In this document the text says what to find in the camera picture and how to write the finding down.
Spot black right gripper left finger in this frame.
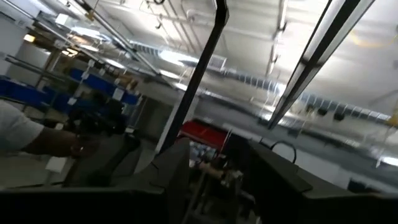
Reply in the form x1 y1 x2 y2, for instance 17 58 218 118
0 138 192 224

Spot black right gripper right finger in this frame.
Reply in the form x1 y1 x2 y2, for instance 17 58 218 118
244 141 398 224

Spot dark grey office chair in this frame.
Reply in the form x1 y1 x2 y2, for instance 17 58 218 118
63 93 142 187

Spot red storage bin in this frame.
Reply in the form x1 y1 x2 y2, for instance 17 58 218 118
177 119 230 151

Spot blue storage bin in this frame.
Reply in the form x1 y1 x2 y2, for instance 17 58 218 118
0 76 49 106
70 68 119 94

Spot thin black pole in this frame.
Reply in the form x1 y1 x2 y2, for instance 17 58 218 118
157 0 230 154

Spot person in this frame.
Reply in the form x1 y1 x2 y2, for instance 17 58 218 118
0 99 102 159

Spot black looped cable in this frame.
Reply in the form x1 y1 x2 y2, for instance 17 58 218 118
259 139 298 164

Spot silver ribbed ceiling duct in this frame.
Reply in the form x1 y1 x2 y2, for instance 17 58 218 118
129 40 392 125

